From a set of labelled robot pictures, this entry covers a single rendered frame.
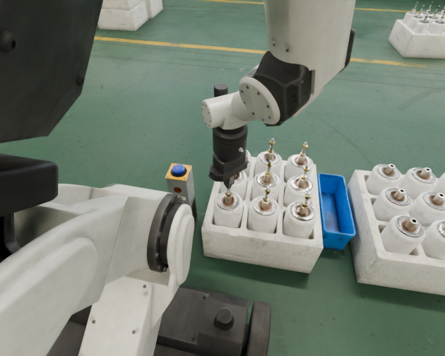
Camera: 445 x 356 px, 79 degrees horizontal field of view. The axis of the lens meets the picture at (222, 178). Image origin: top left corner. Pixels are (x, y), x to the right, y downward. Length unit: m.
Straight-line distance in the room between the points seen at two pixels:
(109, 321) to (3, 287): 0.38
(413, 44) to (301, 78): 2.61
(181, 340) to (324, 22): 0.70
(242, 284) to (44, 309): 0.83
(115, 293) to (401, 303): 0.91
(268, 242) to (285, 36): 0.70
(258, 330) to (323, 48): 0.64
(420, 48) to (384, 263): 2.24
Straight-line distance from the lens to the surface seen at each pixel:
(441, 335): 1.17
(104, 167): 1.47
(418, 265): 1.03
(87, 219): 0.26
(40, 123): 0.21
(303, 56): 0.32
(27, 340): 0.23
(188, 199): 0.93
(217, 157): 0.72
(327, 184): 1.27
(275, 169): 1.03
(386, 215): 1.06
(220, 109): 0.61
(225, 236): 0.91
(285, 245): 0.91
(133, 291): 0.55
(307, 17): 0.30
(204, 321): 0.75
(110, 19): 3.33
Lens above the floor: 0.93
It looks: 46 degrees down
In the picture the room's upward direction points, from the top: straight up
